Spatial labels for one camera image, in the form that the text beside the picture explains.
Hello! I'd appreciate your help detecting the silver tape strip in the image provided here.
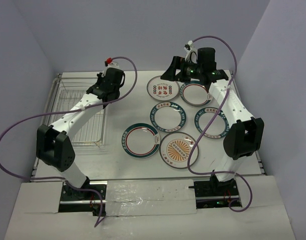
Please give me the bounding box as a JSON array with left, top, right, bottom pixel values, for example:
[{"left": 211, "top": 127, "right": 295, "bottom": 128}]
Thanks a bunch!
[{"left": 105, "top": 179, "right": 197, "bottom": 217}]

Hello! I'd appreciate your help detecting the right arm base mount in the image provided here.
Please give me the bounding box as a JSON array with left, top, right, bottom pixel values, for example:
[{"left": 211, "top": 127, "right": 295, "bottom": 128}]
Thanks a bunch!
[{"left": 188, "top": 175, "right": 241, "bottom": 209}]

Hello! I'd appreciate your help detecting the orange sunburst plate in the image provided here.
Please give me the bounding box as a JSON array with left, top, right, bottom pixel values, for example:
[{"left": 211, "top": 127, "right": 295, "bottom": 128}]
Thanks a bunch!
[{"left": 159, "top": 132, "right": 196, "bottom": 169}]

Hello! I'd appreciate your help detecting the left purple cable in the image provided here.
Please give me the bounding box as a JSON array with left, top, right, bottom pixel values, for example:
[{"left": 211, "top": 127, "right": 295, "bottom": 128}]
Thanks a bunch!
[{"left": 0, "top": 56, "right": 138, "bottom": 227}]

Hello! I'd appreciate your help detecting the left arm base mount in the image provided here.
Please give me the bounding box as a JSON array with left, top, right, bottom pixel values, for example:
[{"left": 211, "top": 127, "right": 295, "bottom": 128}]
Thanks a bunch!
[{"left": 58, "top": 181, "right": 107, "bottom": 217}]

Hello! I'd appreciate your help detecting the metal wire dish rack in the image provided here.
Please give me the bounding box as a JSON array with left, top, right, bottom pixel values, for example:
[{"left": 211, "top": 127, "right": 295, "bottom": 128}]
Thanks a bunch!
[{"left": 41, "top": 76, "right": 108, "bottom": 148}]

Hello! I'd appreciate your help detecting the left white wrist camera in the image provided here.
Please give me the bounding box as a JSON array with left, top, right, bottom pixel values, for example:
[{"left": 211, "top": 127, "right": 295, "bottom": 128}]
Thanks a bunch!
[{"left": 102, "top": 57, "right": 120, "bottom": 76}]

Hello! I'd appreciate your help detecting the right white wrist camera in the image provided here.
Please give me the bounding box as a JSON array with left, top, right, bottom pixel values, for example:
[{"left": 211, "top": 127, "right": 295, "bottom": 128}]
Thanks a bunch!
[{"left": 184, "top": 40, "right": 197, "bottom": 62}]

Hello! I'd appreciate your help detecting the teal ring plate right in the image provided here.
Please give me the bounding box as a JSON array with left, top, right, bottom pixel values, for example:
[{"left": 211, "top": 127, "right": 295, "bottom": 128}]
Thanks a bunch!
[{"left": 194, "top": 107, "right": 229, "bottom": 139}]

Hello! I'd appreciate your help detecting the red character plate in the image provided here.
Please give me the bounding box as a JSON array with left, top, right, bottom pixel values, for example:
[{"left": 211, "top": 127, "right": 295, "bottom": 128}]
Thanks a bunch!
[{"left": 146, "top": 75, "right": 180, "bottom": 101}]

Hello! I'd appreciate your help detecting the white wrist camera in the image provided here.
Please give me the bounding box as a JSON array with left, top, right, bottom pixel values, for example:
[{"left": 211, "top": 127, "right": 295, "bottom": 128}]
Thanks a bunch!
[
  {"left": 102, "top": 57, "right": 120, "bottom": 76},
  {"left": 184, "top": 40, "right": 197, "bottom": 62}
]

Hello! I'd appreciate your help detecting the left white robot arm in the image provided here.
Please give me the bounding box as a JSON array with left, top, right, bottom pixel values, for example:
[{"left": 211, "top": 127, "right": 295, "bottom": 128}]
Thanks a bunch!
[{"left": 36, "top": 67, "right": 125, "bottom": 199}]

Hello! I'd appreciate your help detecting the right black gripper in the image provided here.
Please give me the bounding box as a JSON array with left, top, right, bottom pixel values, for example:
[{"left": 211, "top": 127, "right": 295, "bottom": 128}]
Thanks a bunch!
[{"left": 161, "top": 56, "right": 204, "bottom": 83}]

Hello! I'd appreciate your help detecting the teal ring lettered plate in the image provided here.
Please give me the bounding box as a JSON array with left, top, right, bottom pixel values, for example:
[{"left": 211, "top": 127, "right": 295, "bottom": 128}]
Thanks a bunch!
[{"left": 150, "top": 101, "right": 187, "bottom": 133}]

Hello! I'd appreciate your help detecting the teal red rim plate front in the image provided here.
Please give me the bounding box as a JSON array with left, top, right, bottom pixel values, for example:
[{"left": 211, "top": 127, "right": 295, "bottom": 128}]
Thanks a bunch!
[{"left": 121, "top": 123, "right": 161, "bottom": 159}]

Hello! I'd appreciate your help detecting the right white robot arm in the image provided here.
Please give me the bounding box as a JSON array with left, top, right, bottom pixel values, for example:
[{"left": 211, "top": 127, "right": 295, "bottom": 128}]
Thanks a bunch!
[{"left": 161, "top": 43, "right": 264, "bottom": 196}]

